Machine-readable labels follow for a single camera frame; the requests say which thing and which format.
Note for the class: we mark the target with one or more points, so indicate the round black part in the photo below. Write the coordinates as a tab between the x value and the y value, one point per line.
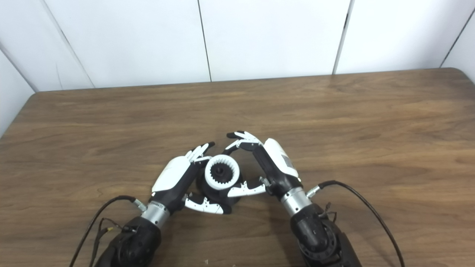
211	193

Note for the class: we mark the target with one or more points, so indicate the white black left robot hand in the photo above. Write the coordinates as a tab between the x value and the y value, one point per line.
172	176

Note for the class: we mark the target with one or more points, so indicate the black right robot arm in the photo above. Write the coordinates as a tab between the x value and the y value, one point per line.
315	233

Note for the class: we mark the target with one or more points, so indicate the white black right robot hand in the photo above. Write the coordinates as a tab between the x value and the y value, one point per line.
278	163

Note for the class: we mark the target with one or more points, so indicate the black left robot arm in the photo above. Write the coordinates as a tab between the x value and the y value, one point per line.
137	241

